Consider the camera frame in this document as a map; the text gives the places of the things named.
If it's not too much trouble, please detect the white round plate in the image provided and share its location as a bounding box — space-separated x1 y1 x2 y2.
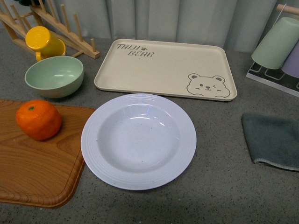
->
81 94 197 190

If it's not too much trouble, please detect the orange mandarin fruit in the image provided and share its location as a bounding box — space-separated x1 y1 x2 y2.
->
16 99 62 140

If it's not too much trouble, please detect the beige bear serving tray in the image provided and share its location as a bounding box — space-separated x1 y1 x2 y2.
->
94 39 237 101

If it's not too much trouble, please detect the green plastic bowl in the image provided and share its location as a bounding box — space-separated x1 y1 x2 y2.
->
25 56 84 98

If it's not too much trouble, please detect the wooden cutting board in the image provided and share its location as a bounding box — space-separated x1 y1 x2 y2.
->
0 99 93 209

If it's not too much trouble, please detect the yellow plastic mug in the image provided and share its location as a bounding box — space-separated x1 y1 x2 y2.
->
25 26 66 62

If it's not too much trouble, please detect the grey-green folded cloth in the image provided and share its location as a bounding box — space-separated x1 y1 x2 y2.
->
242 113 299 171

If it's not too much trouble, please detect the light green cup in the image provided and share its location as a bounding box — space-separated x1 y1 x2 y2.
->
251 17 299 70

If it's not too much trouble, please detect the purple cup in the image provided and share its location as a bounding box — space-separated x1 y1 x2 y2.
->
281 42 299 78

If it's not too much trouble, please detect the wooden dish rack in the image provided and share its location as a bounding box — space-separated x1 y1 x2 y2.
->
0 0 100 59

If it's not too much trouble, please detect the dark green mug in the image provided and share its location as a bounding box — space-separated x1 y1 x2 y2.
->
14 0 31 6

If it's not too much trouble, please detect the white wire cup rack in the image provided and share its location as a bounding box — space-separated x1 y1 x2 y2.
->
246 16 299 97

